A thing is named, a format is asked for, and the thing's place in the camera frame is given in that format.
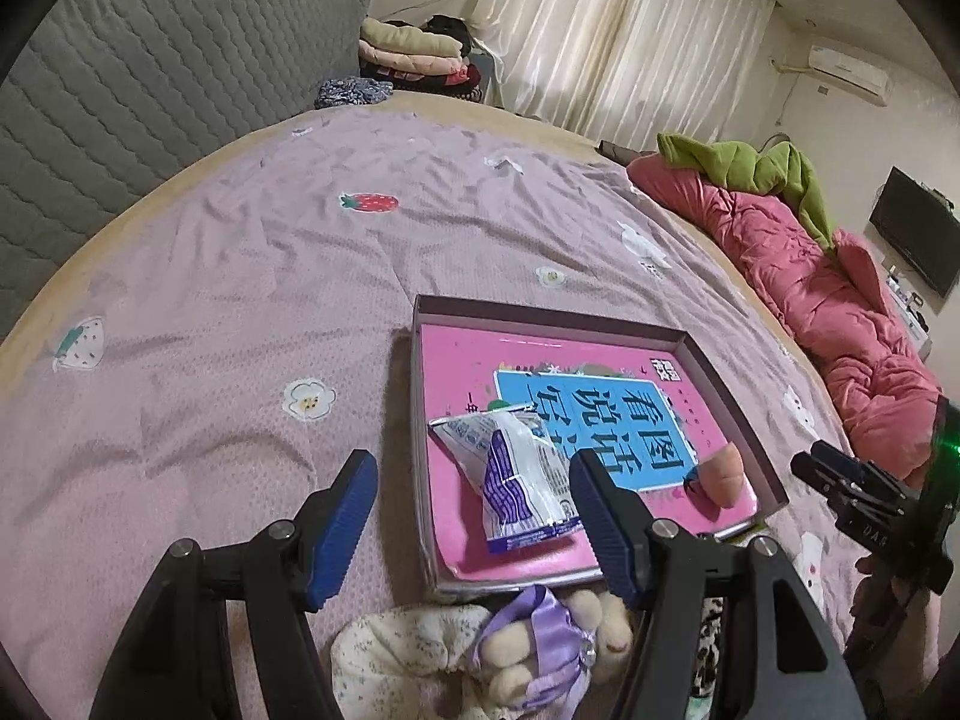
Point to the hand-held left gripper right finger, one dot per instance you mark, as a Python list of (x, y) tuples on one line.
[(611, 532)]

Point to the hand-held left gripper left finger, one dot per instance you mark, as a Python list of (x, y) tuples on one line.
[(345, 525)]

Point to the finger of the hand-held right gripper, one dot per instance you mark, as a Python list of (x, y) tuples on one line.
[(829, 455), (814, 474)]

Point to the peach makeup sponge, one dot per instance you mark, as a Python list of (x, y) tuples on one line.
[(720, 476)]

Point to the shallow cardboard box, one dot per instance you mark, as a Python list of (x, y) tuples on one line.
[(442, 555)]

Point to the white blue tissue packet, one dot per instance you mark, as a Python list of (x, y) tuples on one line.
[(517, 487)]

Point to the plush bear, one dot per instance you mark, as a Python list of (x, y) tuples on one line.
[(540, 637)]

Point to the white floral scrunchie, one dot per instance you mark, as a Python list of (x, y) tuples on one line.
[(390, 652)]

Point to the leopard print scrunchie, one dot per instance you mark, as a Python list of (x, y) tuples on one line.
[(709, 645)]

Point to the person's right hand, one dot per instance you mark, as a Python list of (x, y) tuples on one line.
[(865, 565)]

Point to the cluttered white shelf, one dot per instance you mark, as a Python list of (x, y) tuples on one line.
[(907, 307)]

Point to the pink quilt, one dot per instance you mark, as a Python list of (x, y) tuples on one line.
[(810, 277)]

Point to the pink book with blue label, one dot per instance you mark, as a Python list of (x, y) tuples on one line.
[(457, 360)]

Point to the green blanket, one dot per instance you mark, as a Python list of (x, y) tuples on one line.
[(750, 165)]

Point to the purple printed bedspread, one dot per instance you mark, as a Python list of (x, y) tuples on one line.
[(225, 240)]

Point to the white air conditioner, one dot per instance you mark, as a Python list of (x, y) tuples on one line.
[(847, 71)]

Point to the blue patterned cloth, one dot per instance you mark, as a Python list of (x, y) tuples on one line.
[(352, 92)]

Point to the dark red folded garment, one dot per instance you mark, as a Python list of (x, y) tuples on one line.
[(457, 84)]

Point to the pink folded garment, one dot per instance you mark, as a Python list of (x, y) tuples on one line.
[(405, 60)]

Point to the cream curtain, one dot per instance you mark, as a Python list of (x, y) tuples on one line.
[(615, 30)]

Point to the grey quilted headboard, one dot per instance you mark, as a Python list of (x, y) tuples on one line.
[(150, 90)]

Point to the beige folded garment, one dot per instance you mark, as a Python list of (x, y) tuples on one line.
[(405, 36)]

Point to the black garment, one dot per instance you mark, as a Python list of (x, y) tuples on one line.
[(450, 26)]

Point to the black wall television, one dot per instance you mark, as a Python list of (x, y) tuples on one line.
[(915, 229)]

